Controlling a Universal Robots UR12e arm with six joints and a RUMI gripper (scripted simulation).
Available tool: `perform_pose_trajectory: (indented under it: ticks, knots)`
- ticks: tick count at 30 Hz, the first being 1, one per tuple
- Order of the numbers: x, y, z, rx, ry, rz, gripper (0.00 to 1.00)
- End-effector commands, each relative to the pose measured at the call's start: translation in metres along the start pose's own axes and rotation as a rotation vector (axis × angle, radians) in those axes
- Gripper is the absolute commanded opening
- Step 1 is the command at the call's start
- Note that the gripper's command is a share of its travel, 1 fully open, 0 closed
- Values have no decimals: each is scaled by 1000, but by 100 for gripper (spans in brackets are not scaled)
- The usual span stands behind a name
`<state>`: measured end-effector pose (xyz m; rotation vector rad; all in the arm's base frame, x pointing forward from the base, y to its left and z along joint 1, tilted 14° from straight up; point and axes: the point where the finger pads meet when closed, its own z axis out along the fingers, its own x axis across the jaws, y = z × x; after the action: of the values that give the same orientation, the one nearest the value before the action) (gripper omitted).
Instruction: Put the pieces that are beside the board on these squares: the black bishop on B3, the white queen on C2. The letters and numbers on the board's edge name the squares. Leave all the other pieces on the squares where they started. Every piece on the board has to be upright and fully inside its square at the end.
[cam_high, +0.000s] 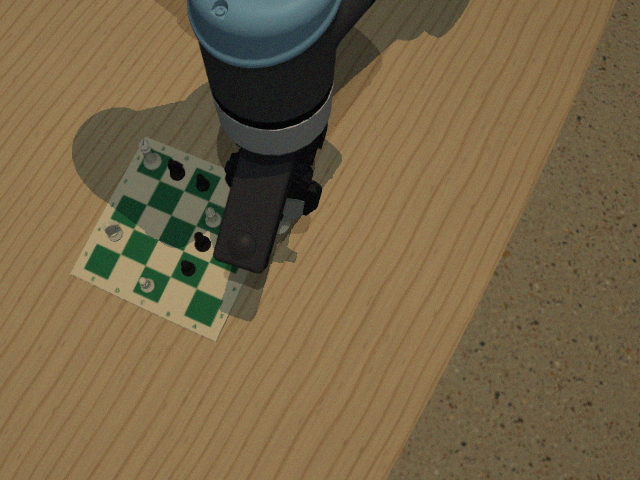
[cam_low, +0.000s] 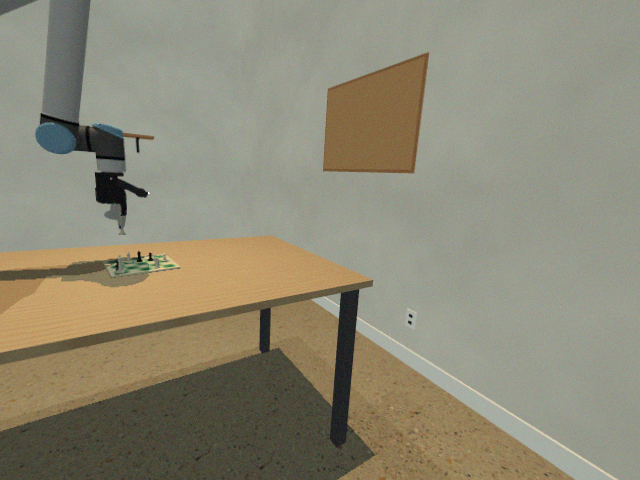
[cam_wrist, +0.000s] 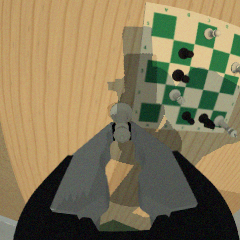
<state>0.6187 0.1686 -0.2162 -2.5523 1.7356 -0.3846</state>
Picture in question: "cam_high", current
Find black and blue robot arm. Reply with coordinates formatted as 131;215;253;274
187;0;376;274

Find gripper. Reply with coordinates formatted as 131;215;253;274
225;122;328;222

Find chessboard with green and cream squares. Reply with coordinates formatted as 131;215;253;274
71;137;250;342

